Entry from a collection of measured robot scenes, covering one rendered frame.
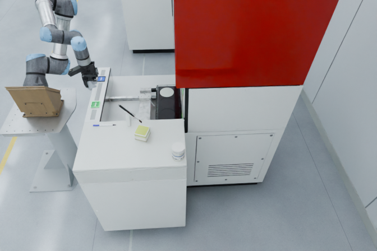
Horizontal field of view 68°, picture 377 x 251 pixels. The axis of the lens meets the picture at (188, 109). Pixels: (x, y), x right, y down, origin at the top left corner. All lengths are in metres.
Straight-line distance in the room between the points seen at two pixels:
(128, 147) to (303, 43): 1.10
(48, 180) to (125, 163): 1.36
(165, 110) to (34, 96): 0.86
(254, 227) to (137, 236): 0.94
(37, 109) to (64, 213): 0.96
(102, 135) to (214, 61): 0.79
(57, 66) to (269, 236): 2.04
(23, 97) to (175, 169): 1.12
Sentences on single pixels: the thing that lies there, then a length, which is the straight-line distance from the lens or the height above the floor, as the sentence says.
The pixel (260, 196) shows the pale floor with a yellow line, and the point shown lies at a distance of 2.65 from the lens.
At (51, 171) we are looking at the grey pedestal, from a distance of 2.92.
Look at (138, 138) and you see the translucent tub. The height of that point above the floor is 1.00.
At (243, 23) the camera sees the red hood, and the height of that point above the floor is 1.63.
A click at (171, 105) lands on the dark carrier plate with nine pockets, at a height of 0.90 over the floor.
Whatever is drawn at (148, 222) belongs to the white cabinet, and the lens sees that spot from 2.26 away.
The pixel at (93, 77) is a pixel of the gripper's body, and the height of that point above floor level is 1.21.
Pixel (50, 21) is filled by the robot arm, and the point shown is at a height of 1.50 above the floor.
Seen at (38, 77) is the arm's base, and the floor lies 1.09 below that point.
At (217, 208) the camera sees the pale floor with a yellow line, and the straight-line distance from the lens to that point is 2.53.
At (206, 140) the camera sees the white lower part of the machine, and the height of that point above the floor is 0.73.
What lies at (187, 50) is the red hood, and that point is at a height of 1.48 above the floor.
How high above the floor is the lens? 2.30
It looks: 47 degrees down
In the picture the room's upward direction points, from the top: 2 degrees clockwise
